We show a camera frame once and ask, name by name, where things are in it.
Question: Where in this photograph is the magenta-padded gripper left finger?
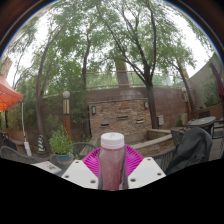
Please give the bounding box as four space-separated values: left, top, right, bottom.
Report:
61 147 101 191

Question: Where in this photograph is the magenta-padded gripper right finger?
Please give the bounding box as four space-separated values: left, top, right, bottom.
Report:
123 143 167 191

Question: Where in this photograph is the pink drink bottle white cap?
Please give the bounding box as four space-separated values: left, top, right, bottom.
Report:
97 132 127 192

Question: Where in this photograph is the grey chair holding jacket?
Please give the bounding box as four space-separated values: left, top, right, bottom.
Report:
151 128 214 174

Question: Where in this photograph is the green potted plant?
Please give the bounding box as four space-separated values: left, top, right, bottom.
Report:
48 124 75 168

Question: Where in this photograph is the yellow blue striped cone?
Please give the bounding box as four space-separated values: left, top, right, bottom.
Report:
37 134 47 153

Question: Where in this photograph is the round grey patio table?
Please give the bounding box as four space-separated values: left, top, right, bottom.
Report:
187 115 217 129

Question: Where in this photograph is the wooden bench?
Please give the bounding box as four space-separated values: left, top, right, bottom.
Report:
3 128 26 146

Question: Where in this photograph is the black metal chair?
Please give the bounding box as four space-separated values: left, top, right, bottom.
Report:
211 118 224 159

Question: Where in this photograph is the orange patio umbrella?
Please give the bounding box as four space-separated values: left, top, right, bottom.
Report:
0 74 33 157

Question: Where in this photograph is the closed maroon umbrella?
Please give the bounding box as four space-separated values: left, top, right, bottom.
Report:
209 59 224 108

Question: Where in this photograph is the globe-topped wooden lamp post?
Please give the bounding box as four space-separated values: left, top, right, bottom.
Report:
62 90 73 141

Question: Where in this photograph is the slim wooden lamp post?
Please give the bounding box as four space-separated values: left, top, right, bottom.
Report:
181 87 193 122

